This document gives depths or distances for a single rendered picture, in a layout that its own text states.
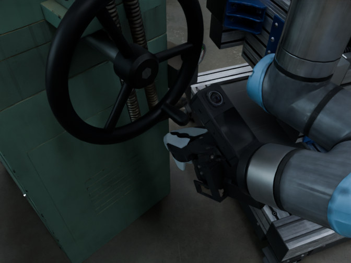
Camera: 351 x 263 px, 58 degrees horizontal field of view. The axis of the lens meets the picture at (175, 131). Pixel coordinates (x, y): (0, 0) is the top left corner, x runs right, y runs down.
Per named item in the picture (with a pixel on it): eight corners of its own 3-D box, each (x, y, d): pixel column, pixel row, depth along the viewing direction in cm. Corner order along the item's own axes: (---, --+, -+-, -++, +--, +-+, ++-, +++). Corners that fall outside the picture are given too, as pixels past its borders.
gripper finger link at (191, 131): (174, 158, 58) (207, 170, 51) (164, 130, 56) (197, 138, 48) (186, 151, 60) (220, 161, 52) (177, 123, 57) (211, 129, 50)
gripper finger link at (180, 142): (161, 167, 57) (192, 180, 49) (150, 139, 54) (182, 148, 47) (174, 158, 58) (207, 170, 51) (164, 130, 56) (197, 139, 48)
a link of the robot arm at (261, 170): (267, 169, 33) (309, 134, 37) (235, 160, 37) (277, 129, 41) (279, 224, 36) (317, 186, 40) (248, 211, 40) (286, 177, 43)
